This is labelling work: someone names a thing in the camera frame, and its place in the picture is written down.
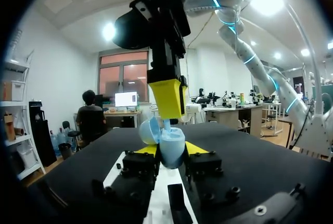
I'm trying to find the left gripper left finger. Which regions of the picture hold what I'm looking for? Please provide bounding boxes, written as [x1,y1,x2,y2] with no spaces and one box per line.
[91,145,160,224]

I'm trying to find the person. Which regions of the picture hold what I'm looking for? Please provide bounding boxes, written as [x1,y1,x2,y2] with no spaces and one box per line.
[74,89,108,148]

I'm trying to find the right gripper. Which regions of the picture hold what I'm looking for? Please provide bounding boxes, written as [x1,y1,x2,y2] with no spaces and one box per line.
[112,0,193,120]

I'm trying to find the light blue earbud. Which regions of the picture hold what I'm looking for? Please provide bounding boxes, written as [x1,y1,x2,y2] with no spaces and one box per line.
[162,118,173,138]

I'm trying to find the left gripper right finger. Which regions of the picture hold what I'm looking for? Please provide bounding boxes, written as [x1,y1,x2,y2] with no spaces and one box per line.
[183,141,244,210]

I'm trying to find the light blue earbud case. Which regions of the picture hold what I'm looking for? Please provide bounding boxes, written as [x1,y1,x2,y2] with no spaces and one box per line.
[138,116,186,170]

